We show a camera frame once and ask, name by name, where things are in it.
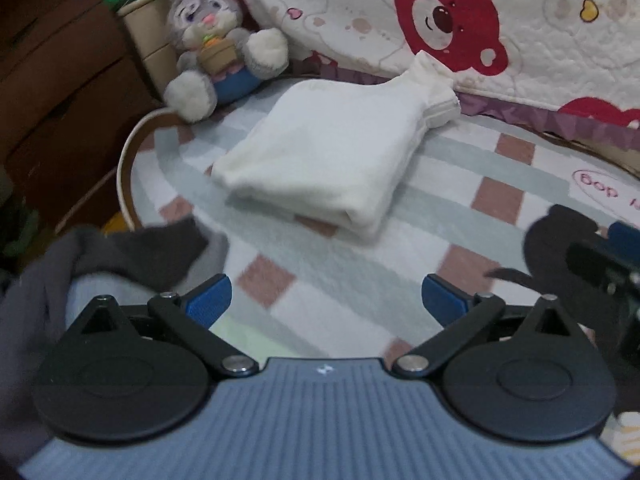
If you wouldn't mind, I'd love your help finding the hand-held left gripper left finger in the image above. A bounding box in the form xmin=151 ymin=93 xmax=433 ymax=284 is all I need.
xmin=80 ymin=274 xmax=260 ymax=378

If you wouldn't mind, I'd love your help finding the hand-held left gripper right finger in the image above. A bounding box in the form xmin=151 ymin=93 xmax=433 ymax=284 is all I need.
xmin=391 ymin=274 xmax=581 ymax=378

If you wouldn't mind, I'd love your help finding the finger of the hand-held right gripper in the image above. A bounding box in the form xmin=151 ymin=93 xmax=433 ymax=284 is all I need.
xmin=566 ymin=221 xmax=640 ymax=291

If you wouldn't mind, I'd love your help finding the cream fleece garment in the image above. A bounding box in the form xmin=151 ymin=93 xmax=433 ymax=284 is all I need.
xmin=210 ymin=52 xmax=461 ymax=242

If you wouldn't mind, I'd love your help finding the beige sofa base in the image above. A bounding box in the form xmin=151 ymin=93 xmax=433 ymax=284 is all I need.
xmin=547 ymin=127 xmax=640 ymax=183

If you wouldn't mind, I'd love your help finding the checked dog print rug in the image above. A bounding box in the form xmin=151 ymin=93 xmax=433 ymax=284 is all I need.
xmin=117 ymin=72 xmax=640 ymax=361

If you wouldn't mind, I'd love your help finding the grey cloth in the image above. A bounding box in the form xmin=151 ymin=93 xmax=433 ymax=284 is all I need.
xmin=0 ymin=232 xmax=232 ymax=461

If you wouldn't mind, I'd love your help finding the red bear print quilt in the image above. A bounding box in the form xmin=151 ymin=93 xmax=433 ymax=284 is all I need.
xmin=225 ymin=0 xmax=640 ymax=133

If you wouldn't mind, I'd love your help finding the brown wooden dresser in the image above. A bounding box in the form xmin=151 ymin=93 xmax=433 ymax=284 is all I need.
xmin=0 ymin=0 xmax=167 ymax=236

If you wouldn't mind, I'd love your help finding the beige small drawer cabinet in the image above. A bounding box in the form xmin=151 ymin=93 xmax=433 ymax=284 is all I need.
xmin=122 ymin=0 xmax=177 ymax=106

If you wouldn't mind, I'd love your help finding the grey bunny plush toy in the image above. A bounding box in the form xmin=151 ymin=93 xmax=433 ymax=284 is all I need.
xmin=147 ymin=0 xmax=291 ymax=123

